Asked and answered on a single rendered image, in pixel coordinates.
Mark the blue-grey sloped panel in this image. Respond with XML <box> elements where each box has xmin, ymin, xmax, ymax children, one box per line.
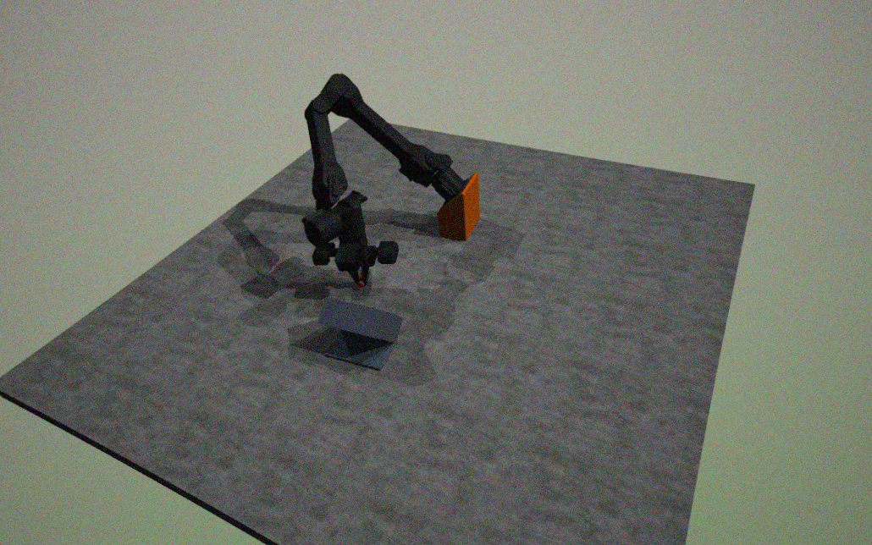
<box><xmin>318</xmin><ymin>297</ymin><xmax>402</xmax><ymax>371</ymax></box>

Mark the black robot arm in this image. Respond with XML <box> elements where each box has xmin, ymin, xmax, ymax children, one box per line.
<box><xmin>301</xmin><ymin>74</ymin><xmax>469</xmax><ymax>272</ymax></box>

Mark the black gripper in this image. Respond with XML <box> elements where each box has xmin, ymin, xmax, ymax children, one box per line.
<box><xmin>312</xmin><ymin>223</ymin><xmax>399</xmax><ymax>284</ymax></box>

